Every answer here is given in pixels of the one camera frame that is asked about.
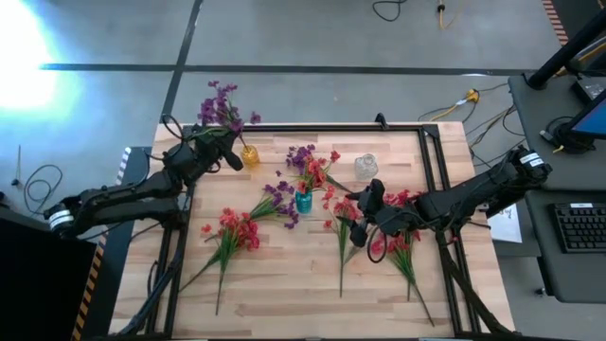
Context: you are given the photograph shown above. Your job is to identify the black strut with cables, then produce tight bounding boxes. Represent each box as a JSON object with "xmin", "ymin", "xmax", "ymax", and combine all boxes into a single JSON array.
[
  {"xmin": 116, "ymin": 226, "xmax": 188, "ymax": 337},
  {"xmin": 433, "ymin": 226, "xmax": 517, "ymax": 337}
]

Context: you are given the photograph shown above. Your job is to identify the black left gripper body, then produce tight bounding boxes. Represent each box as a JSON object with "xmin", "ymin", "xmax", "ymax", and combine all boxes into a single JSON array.
[{"xmin": 187, "ymin": 125, "xmax": 245, "ymax": 174}]

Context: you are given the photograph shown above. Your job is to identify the white paper sheet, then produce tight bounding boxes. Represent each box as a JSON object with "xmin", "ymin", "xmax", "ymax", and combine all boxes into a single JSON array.
[{"xmin": 486, "ymin": 203, "xmax": 524, "ymax": 244}]

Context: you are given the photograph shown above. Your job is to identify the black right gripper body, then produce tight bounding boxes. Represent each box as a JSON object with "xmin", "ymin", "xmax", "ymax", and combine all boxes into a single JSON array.
[{"xmin": 349, "ymin": 178, "xmax": 425, "ymax": 248}]

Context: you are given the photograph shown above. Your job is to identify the clear cut glass vase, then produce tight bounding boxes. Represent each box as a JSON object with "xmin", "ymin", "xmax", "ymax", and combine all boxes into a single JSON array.
[{"xmin": 353, "ymin": 153, "xmax": 380, "ymax": 181}]

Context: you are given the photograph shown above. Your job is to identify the black mat hazard stripe edge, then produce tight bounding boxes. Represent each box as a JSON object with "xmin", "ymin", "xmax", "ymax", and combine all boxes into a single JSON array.
[{"xmin": 70, "ymin": 145, "xmax": 153, "ymax": 341}]

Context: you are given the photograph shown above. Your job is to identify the grey yellow equipment box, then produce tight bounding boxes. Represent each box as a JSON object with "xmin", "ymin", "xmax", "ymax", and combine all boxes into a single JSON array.
[{"xmin": 567, "ymin": 32, "xmax": 606, "ymax": 77}]

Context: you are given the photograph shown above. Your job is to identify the thin yellow floor cable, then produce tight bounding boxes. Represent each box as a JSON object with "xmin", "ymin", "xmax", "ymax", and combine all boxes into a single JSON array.
[{"xmin": 437, "ymin": 0, "xmax": 463, "ymax": 30}]

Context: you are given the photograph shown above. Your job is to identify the blue textured glass vase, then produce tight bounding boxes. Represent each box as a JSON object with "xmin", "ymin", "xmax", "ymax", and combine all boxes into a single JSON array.
[{"xmin": 294, "ymin": 190, "xmax": 313, "ymax": 215}]

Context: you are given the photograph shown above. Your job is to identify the red white striped tape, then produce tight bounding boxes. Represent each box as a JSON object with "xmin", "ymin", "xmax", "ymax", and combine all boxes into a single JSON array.
[{"xmin": 541, "ymin": 0, "xmax": 569, "ymax": 47}]

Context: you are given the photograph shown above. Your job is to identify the looped black floor cable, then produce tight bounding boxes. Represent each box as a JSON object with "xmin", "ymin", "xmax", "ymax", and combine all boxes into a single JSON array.
[{"xmin": 11, "ymin": 144, "xmax": 64, "ymax": 218}]

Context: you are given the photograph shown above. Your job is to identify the black desk cable tangle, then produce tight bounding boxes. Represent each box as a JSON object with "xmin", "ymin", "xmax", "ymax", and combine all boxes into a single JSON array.
[{"xmin": 539, "ymin": 116, "xmax": 597, "ymax": 155}]

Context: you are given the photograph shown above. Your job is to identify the tangled black floor cables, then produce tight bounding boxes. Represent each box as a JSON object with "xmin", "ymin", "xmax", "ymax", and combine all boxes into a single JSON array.
[{"xmin": 416, "ymin": 82, "xmax": 529, "ymax": 170}]

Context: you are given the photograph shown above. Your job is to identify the yellow extension cord plug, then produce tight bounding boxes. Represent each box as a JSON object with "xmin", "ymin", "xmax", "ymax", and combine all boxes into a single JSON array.
[{"xmin": 428, "ymin": 87, "xmax": 482, "ymax": 123}]

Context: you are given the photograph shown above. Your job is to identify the large black box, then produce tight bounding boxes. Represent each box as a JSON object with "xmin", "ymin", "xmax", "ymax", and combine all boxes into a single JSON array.
[{"xmin": 0, "ymin": 191, "xmax": 98, "ymax": 341}]

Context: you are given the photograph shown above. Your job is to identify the black computer keyboard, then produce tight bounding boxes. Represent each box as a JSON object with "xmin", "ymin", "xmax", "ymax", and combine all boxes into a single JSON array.
[{"xmin": 551, "ymin": 202, "xmax": 606, "ymax": 255}]

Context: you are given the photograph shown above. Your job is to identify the black stand pole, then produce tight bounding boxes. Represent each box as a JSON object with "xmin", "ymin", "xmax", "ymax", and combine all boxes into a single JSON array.
[{"xmin": 526, "ymin": 7, "xmax": 606, "ymax": 91}]

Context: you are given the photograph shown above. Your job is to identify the yellow glass vase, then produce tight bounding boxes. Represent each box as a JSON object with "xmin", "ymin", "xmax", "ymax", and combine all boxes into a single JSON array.
[{"xmin": 241, "ymin": 144, "xmax": 261, "ymax": 168}]

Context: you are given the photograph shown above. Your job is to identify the grey desk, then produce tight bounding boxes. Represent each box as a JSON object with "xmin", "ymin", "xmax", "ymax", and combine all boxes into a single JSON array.
[
  {"xmin": 508, "ymin": 73, "xmax": 606, "ymax": 191},
  {"xmin": 523, "ymin": 188, "xmax": 606, "ymax": 304}
]

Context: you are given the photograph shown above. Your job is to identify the curved black floor cable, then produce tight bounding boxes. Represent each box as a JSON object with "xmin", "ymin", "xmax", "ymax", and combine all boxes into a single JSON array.
[{"xmin": 371, "ymin": 0, "xmax": 409, "ymax": 23}]

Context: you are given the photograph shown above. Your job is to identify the black aluminium table frame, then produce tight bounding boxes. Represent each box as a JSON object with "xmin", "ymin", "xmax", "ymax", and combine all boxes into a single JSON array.
[{"xmin": 144, "ymin": 123, "xmax": 484, "ymax": 338}]

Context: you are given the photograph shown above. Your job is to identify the red artificial flower bunch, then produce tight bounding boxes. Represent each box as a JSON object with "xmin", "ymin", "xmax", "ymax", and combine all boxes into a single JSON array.
[
  {"xmin": 178, "ymin": 207, "xmax": 260, "ymax": 292},
  {"xmin": 383, "ymin": 188, "xmax": 425, "ymax": 302},
  {"xmin": 370, "ymin": 229, "xmax": 436, "ymax": 328}
]

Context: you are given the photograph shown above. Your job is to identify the monitor with blue screen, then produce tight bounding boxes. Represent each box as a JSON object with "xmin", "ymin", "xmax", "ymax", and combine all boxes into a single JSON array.
[{"xmin": 567, "ymin": 89, "xmax": 606, "ymax": 141}]

